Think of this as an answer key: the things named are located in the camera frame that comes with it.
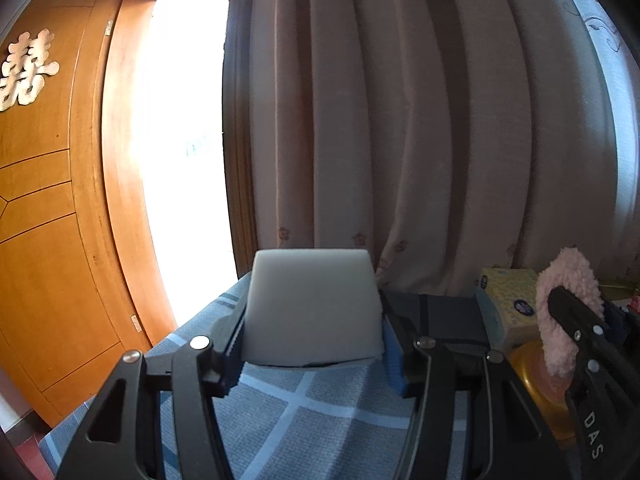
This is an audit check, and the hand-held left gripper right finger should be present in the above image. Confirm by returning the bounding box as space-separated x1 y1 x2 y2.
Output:
381 305 568 480

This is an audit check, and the wooden door frame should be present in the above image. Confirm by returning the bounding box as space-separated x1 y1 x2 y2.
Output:
100 0 236 346

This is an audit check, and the pale paper-cut door decoration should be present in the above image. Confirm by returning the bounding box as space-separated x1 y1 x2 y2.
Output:
0 31 61 112

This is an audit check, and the yellow round container pink lid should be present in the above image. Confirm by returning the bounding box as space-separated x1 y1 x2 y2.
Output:
507 340 581 453

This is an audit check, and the beige floral curtain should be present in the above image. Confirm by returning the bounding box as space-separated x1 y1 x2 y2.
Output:
222 0 640 301

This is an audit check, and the white sponge block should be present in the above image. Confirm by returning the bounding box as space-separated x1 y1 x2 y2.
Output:
241 248 386 367

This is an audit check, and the pink fluffy puff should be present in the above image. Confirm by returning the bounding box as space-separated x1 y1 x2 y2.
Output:
535 246 606 378

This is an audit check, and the wooden door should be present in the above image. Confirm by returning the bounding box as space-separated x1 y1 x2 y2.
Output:
0 0 151 428

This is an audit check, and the dark blue tray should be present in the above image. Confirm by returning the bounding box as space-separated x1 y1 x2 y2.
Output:
382 290 488 356

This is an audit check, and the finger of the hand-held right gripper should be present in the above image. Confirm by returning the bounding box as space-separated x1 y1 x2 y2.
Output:
546 286 608 356
602 300 632 348

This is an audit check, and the blue plaid cloth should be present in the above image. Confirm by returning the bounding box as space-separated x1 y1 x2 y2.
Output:
39 272 581 480

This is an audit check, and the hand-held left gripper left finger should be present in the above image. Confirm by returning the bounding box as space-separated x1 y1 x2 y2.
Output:
55 297 249 480

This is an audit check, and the yellow patterned tissue pack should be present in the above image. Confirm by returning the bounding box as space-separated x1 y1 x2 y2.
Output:
474 267 543 356

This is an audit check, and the gold metal tin box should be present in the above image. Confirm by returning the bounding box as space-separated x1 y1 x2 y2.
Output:
597 280 640 321

